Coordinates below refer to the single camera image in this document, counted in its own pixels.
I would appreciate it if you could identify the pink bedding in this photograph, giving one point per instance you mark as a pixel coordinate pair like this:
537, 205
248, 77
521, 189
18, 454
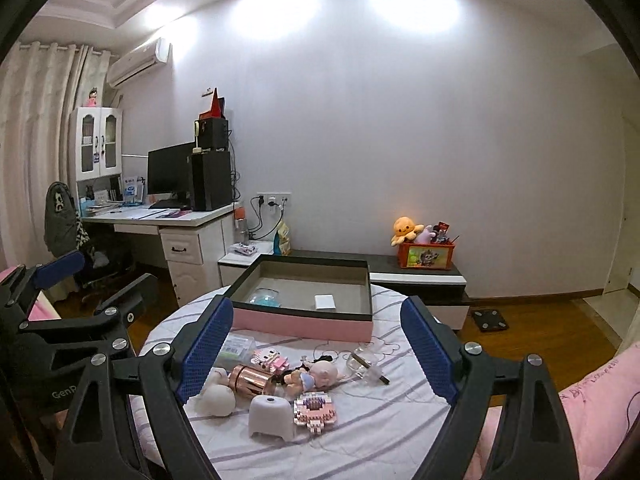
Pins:
601, 410

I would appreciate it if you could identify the black bathroom scale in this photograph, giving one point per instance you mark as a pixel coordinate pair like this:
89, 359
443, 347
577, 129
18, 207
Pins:
489, 320

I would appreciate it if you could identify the black upper speaker box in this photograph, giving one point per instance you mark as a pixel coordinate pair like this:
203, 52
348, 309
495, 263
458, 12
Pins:
212, 134

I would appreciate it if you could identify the white plastic stool toy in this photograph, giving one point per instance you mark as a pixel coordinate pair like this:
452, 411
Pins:
271, 416

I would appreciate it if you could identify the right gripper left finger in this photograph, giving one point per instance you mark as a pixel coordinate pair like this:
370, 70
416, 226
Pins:
170, 374

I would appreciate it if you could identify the white gourd-shaped figurine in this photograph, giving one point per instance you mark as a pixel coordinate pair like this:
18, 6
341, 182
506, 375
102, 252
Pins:
216, 398

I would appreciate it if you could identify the orange octopus plush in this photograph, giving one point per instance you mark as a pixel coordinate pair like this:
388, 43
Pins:
405, 230

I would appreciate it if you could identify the yellow snack bag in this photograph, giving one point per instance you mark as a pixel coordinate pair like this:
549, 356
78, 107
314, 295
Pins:
282, 240

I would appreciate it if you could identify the pink pig doll figure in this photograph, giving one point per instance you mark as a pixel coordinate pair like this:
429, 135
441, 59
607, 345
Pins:
310, 377

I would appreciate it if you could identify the black computer monitor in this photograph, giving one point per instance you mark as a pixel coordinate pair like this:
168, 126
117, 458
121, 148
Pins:
168, 173

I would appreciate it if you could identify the white air conditioner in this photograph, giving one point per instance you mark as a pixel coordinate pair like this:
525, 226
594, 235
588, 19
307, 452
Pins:
153, 54

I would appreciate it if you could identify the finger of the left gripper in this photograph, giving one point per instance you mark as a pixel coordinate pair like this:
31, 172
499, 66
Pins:
23, 285
132, 301

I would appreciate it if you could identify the purple plush toy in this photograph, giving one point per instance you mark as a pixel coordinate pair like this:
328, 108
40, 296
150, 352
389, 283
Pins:
426, 236

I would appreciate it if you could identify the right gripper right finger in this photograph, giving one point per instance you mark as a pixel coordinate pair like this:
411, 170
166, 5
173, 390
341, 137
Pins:
532, 440

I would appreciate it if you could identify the pink black storage box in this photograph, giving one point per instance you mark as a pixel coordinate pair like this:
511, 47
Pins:
298, 280

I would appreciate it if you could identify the pink white block cat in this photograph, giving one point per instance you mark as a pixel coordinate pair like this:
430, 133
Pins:
270, 360

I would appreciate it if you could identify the red paper bag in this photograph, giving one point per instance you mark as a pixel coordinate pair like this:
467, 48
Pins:
216, 109

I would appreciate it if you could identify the striped white table cloth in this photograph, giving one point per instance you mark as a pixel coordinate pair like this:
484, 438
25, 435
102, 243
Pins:
378, 421

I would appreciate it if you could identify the white bedside cabinet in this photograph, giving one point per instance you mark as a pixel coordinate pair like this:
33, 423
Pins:
233, 264

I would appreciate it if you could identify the rose gold metal canister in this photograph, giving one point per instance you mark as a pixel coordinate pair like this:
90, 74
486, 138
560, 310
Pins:
248, 382

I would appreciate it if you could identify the pink block toy flat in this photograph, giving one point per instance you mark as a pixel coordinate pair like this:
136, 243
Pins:
314, 410

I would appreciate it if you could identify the white desk with drawers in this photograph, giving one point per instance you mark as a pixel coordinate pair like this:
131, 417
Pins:
189, 243

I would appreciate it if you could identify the pink doll on cabinet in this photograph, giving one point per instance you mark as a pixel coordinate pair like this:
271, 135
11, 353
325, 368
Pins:
93, 98

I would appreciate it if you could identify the white card in box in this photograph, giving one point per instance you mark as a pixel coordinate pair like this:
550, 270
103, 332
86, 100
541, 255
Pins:
324, 302

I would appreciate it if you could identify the wall power socket strip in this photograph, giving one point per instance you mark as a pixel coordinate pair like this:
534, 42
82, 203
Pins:
276, 199

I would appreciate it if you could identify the clear plastic box green label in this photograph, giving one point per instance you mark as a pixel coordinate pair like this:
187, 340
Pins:
236, 350

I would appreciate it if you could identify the red toy storage box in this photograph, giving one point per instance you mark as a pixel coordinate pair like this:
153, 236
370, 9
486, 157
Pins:
425, 256

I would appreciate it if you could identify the beige curtain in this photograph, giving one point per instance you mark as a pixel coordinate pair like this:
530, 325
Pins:
40, 87

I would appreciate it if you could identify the black computer tower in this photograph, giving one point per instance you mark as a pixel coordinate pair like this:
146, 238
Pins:
210, 180

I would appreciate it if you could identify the black office chair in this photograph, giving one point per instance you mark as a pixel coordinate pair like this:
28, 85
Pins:
108, 261

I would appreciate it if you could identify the clear plastic bag in box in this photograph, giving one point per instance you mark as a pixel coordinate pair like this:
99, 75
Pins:
266, 297

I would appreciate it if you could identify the white glass door cabinet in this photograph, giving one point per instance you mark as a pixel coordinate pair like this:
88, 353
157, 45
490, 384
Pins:
96, 142

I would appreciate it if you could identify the orange cap bottle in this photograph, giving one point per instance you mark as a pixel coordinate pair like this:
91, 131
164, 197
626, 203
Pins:
241, 229

